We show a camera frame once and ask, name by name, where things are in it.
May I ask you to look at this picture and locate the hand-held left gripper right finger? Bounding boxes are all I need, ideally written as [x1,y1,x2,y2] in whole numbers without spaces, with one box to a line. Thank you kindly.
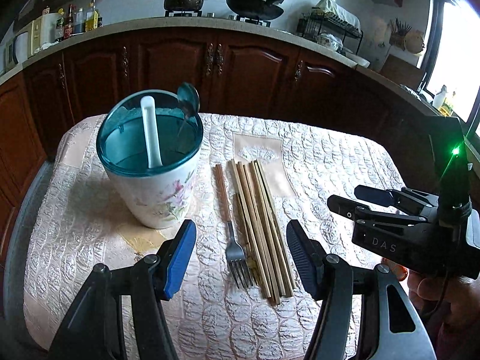
[287,220,437,360]

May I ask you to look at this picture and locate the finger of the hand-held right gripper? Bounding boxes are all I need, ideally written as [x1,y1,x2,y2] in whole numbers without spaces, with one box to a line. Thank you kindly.
[327,194,447,276]
[354,185,439,218]

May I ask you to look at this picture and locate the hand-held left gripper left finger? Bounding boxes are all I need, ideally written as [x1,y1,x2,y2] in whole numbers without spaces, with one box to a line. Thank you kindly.
[47,219,197,360]

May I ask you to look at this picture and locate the wooden handled metal fork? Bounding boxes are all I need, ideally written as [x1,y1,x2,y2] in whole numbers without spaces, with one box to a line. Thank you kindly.
[212,164,255,289]

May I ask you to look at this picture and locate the bundle of bamboo chopsticks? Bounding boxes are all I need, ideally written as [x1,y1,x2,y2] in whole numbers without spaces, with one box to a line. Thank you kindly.
[227,159,297,305]

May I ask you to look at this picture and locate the floral ceramic utensil holder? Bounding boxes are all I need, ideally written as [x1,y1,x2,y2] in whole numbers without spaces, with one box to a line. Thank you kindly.
[96,89,204,229]

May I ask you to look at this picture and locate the person's right hand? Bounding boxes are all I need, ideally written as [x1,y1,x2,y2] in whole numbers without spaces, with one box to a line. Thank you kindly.
[407,268,480,331]

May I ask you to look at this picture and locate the quilted pale pink tablecloth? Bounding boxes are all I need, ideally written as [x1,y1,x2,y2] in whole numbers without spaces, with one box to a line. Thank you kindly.
[22,112,409,360]

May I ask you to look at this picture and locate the white plastic bottle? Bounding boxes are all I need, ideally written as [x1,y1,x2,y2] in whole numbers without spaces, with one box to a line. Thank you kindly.
[432,84,449,110]

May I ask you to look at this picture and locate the reddish garment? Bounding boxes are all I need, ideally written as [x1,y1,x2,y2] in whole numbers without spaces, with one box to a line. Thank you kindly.
[424,307,480,360]

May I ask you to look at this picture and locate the wooden cutting board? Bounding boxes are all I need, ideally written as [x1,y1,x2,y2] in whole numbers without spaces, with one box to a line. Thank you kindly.
[380,54,426,89]

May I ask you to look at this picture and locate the white ceramic spoon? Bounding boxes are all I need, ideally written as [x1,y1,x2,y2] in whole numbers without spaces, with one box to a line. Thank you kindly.
[140,96,164,168]

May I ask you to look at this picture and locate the bright window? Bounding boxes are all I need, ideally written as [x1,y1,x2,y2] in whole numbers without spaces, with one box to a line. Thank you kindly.
[427,0,480,136]

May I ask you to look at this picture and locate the patterned ceramic bowl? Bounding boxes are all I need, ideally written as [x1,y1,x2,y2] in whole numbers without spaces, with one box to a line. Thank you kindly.
[319,34,344,50]

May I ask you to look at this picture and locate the metal spoon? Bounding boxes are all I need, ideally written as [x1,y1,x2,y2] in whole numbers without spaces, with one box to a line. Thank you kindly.
[176,82,200,139]

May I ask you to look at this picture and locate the white cloth cover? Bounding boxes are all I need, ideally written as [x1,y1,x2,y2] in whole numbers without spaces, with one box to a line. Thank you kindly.
[317,0,361,32]

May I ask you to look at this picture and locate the dark wooden kitchen cabinets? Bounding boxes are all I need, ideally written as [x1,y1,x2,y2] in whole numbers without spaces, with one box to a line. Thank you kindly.
[0,26,432,233]

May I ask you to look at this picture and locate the black wok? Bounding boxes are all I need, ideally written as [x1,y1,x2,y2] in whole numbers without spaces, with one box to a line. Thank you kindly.
[226,0,289,21]

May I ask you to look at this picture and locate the speckled stone countertop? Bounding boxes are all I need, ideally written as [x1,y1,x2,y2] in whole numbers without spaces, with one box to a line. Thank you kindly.
[0,17,462,121]

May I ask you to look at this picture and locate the gas stove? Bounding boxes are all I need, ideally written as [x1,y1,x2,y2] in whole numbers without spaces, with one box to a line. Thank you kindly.
[164,9,271,28]

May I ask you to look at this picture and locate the yellow cooking oil bottle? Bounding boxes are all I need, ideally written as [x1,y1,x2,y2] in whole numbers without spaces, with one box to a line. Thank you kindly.
[85,0,99,32]

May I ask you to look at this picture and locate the dark sauce bottle red label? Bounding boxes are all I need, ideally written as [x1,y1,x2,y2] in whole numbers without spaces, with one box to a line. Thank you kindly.
[64,4,75,38]

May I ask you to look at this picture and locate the white kitchen appliance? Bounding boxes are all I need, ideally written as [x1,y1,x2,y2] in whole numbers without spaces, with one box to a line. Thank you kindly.
[4,32,31,70]

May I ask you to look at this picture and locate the white carton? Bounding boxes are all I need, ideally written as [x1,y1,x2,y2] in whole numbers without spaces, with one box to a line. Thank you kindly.
[31,15,57,53]

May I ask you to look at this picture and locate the round beige wall basket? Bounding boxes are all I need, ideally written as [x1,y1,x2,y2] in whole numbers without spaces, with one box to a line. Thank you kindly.
[405,30,426,55]

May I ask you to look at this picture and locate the wall chopstick holder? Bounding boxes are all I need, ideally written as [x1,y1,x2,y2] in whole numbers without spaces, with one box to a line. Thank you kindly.
[388,18,413,49]

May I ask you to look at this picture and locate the black wire dish rack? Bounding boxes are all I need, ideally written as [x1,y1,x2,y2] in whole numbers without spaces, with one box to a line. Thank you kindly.
[297,7,364,51]

